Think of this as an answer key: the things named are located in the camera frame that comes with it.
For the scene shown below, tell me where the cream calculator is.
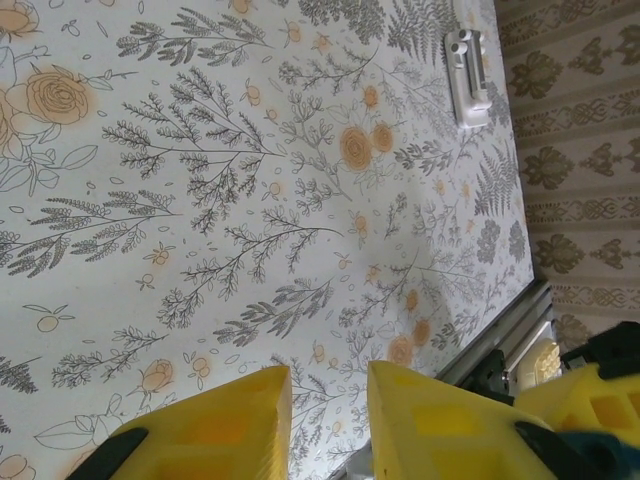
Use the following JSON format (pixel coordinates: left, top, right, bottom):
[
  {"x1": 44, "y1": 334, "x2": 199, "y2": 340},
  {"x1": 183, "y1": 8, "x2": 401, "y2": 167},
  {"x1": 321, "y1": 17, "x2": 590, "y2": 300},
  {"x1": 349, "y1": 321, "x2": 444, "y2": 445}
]
[{"x1": 514, "y1": 335, "x2": 565, "y2": 387}]

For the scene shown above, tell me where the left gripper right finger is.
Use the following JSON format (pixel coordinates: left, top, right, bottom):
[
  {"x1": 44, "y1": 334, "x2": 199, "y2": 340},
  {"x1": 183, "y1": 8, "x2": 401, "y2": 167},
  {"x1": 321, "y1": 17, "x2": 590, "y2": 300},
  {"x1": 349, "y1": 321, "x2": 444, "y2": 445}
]
[{"x1": 367, "y1": 360, "x2": 619, "y2": 480}]

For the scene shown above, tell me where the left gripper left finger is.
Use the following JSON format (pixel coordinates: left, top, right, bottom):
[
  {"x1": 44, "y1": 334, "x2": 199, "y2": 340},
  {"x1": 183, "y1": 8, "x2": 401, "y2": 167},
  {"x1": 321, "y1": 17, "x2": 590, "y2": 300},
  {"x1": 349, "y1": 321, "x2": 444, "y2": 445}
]
[{"x1": 64, "y1": 364, "x2": 294, "y2": 480}]

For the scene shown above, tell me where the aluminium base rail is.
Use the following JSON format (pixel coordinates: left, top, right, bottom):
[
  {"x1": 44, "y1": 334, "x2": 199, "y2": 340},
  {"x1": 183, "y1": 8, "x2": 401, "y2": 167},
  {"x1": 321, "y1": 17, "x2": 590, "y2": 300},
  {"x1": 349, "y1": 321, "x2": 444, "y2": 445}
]
[{"x1": 329, "y1": 279, "x2": 555, "y2": 480}]

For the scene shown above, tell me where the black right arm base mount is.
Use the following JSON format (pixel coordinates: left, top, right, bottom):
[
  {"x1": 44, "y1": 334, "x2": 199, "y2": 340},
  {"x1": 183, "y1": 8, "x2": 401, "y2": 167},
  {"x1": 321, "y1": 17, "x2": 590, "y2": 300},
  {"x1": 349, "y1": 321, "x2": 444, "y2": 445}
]
[{"x1": 457, "y1": 347, "x2": 519, "y2": 406}]

